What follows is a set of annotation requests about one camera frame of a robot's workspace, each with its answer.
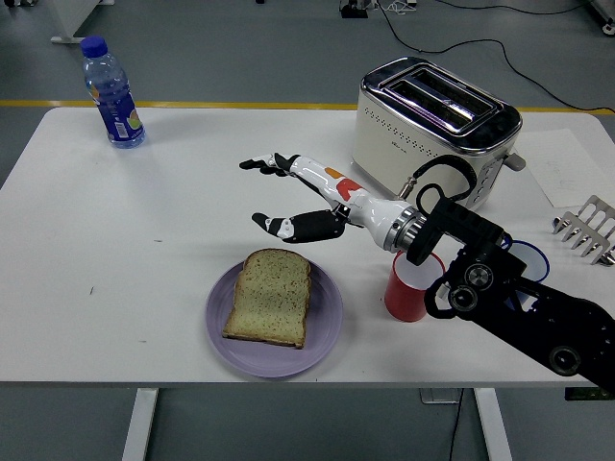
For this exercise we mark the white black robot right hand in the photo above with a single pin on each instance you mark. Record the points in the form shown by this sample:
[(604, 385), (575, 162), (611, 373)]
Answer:
[(375, 211)]

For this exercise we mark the cream and chrome toaster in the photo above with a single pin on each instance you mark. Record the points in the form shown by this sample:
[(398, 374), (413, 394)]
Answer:
[(408, 139)]

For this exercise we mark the bread slice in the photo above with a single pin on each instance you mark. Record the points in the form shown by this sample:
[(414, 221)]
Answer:
[(269, 302)]

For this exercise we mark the purple round plate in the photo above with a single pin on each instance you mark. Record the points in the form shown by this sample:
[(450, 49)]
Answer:
[(269, 362)]

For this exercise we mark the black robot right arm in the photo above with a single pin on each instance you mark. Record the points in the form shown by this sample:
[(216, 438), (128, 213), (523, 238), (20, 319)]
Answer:
[(480, 278)]

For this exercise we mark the red mug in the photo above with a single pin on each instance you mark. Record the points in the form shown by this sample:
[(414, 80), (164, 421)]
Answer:
[(403, 298)]

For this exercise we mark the blue mug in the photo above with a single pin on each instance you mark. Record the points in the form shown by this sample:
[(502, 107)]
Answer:
[(531, 257)]

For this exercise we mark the white paper sheet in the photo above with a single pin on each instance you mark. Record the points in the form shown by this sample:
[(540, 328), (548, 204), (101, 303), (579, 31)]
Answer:
[(557, 163)]

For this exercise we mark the metal toast rack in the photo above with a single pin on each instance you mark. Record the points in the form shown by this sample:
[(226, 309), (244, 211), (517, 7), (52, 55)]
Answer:
[(596, 216)]

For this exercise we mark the white table leg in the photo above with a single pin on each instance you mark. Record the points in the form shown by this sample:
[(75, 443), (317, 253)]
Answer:
[(492, 427), (139, 427)]

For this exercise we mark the black table control panel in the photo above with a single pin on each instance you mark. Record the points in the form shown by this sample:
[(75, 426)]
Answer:
[(579, 395)]

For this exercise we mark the blue plastic water bottle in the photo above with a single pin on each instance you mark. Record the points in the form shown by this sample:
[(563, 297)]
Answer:
[(117, 113)]

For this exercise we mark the white desk leg with foot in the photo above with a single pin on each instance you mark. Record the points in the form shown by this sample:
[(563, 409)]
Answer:
[(67, 19)]

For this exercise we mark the clear bracket under table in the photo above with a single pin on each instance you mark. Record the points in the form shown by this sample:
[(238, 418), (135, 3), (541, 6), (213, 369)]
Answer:
[(439, 396)]

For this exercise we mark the white furniture frame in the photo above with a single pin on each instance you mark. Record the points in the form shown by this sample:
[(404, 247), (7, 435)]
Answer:
[(606, 14)]

